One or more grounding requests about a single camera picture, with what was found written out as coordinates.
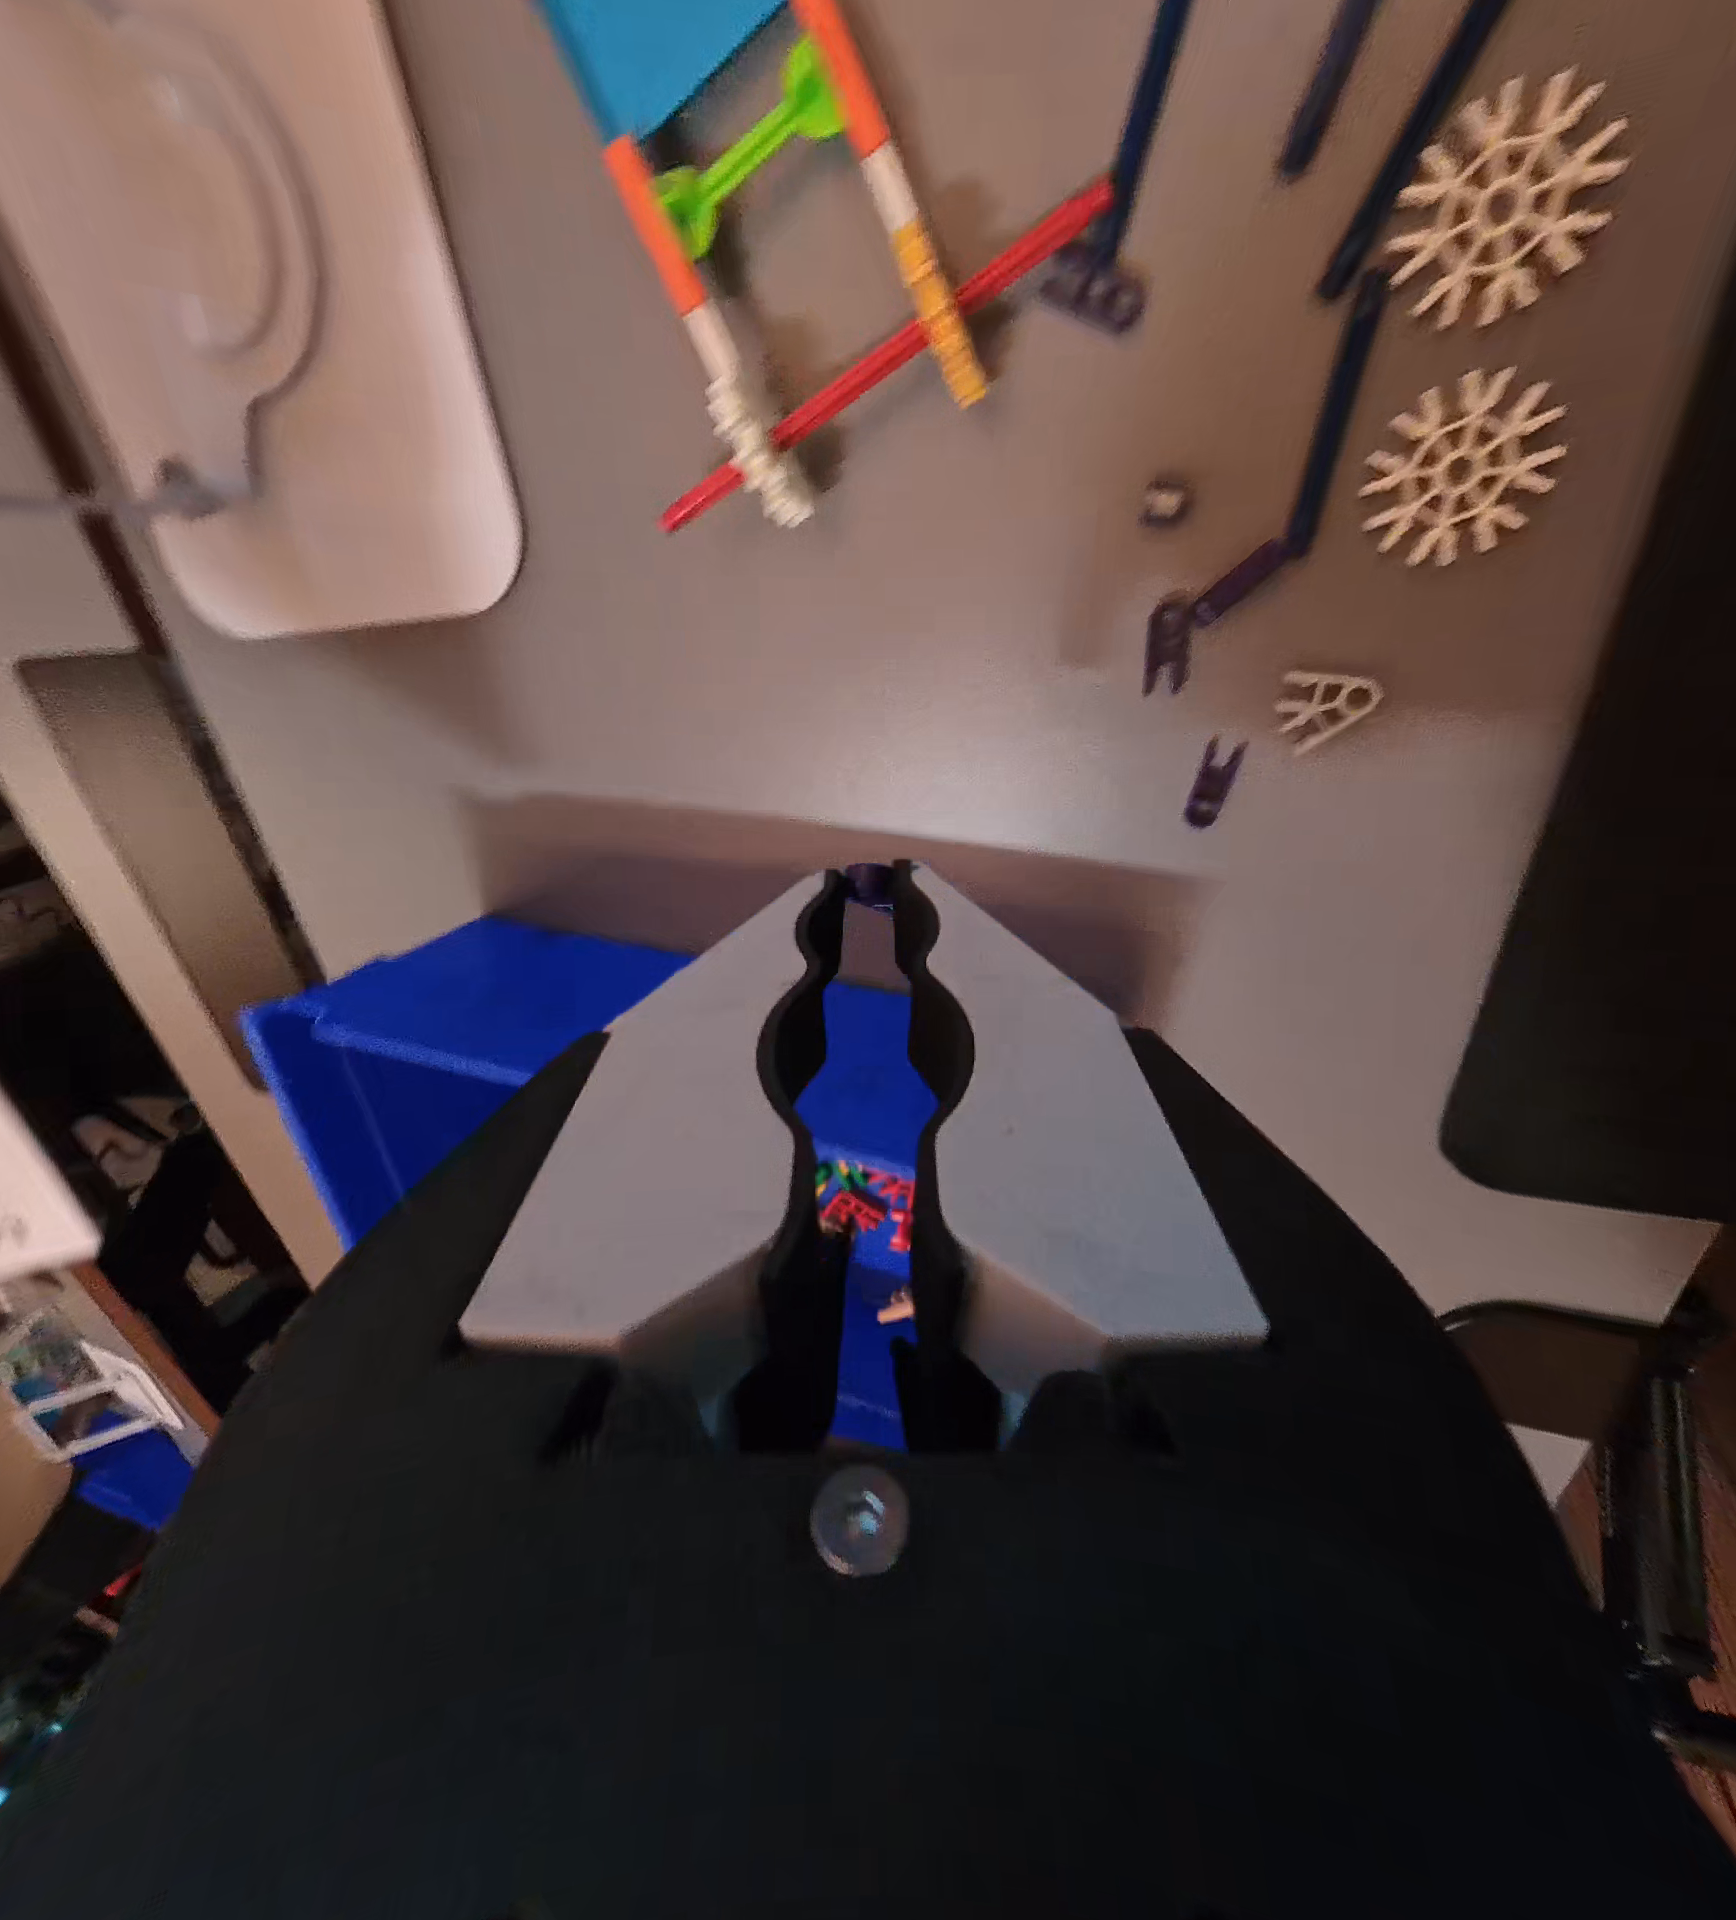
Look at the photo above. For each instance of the long red toy rod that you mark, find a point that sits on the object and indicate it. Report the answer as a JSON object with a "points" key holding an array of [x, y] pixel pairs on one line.
{"points": [[869, 361]]}

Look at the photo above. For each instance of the pile of toy construction pieces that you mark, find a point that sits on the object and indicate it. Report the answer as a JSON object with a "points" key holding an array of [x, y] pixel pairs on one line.
{"points": [[869, 1200]]}

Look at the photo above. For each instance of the small blue crate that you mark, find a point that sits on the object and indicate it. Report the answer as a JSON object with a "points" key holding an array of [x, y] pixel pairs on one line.
{"points": [[132, 1478]]}

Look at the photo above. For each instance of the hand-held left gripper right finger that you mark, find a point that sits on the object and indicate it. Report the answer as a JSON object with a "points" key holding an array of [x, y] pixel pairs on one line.
{"points": [[1093, 1200]]}

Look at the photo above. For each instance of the grey fan connector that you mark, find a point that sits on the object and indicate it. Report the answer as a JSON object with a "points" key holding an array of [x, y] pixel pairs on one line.
{"points": [[1327, 708]]}

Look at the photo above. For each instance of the purple clip connector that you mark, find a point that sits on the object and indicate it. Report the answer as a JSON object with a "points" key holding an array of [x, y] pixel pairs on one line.
{"points": [[880, 884], [1213, 789], [1237, 582], [1093, 292]]}

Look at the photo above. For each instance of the blue storage bin with tag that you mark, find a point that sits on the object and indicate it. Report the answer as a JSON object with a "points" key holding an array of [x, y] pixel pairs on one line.
{"points": [[418, 1051]]}

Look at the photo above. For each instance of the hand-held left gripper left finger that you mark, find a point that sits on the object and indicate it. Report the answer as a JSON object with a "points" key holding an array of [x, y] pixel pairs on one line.
{"points": [[629, 1200]]}

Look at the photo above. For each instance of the white snowflake connector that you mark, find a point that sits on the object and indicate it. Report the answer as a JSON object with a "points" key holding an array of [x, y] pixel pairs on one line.
{"points": [[1461, 469], [1507, 194]]}

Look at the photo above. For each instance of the colourful toy construction model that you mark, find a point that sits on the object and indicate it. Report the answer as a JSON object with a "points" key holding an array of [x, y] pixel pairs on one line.
{"points": [[658, 60]]}

